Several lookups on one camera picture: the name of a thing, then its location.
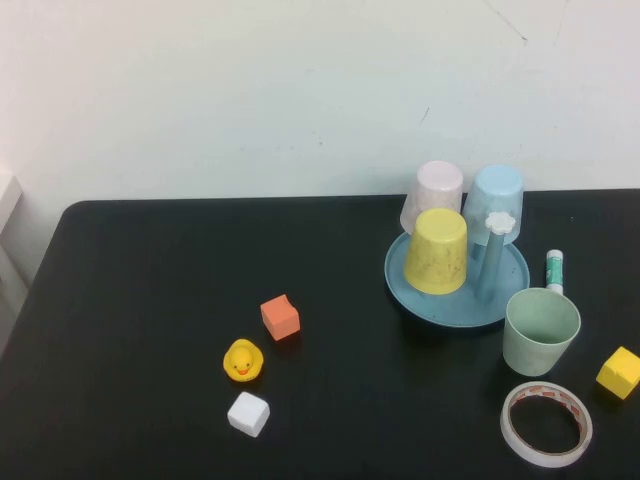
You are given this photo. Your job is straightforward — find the green plastic cup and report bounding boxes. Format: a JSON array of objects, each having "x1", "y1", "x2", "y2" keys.
[{"x1": 502, "y1": 287, "x2": 582, "y2": 377}]

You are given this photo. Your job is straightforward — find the yellow plastic cup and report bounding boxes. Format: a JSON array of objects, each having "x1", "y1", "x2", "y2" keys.
[{"x1": 402, "y1": 207, "x2": 469, "y2": 296}]

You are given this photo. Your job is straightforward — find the pink plastic cup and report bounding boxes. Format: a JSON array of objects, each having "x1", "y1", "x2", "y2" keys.
[{"x1": 398, "y1": 159, "x2": 465, "y2": 234}]

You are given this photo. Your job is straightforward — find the blue cup stand with pegs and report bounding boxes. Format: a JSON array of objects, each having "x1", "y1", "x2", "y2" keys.
[{"x1": 383, "y1": 210, "x2": 531, "y2": 329}]

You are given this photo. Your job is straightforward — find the light blue plastic cup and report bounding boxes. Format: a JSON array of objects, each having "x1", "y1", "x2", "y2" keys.
[{"x1": 460, "y1": 164, "x2": 526, "y2": 246}]

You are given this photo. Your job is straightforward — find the orange cube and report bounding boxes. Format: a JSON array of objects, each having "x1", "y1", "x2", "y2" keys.
[{"x1": 259, "y1": 293, "x2": 302, "y2": 344}]

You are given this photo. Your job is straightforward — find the yellow rubber duck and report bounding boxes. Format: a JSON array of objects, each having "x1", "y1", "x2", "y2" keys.
[{"x1": 222, "y1": 338, "x2": 265, "y2": 384}]

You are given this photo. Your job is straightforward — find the white cube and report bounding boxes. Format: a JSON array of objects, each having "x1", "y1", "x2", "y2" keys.
[{"x1": 226, "y1": 390, "x2": 272, "y2": 439}]

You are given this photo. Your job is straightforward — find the green white glue stick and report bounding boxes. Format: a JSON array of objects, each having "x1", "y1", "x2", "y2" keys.
[{"x1": 543, "y1": 248, "x2": 566, "y2": 296}]

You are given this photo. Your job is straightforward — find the white adhesive tape roll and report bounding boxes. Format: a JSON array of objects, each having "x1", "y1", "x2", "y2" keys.
[{"x1": 499, "y1": 380, "x2": 595, "y2": 469}]

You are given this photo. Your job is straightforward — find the yellow cube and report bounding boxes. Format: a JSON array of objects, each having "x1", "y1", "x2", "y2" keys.
[{"x1": 595, "y1": 345, "x2": 640, "y2": 401}]

